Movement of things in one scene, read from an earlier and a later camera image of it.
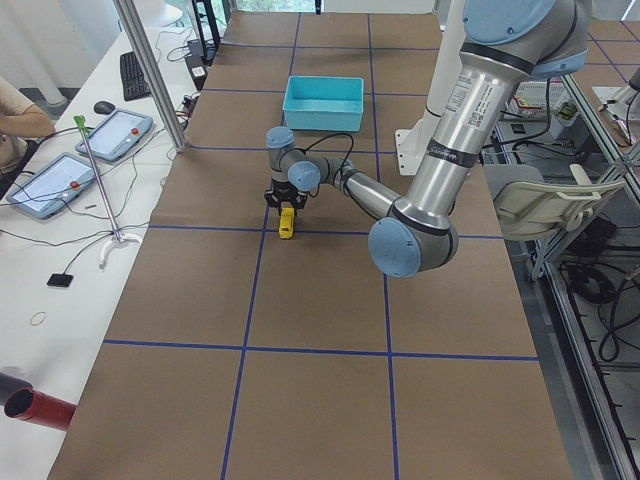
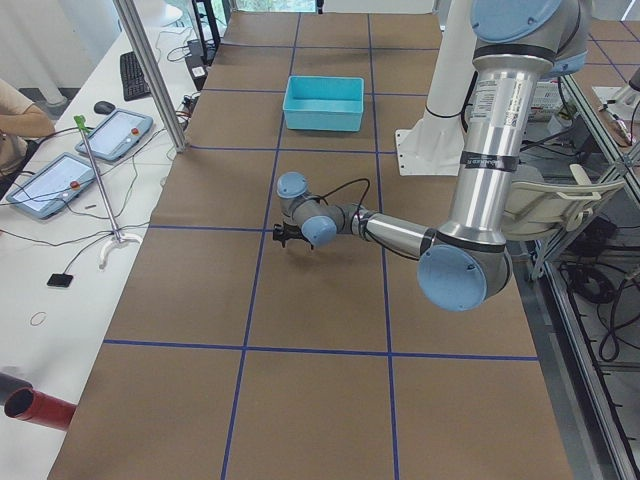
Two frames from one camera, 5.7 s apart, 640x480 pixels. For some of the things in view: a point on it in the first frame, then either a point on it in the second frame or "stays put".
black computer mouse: (104, 107) stays put
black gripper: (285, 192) -> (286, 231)
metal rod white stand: (119, 237) stays put
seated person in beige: (20, 120) stays put
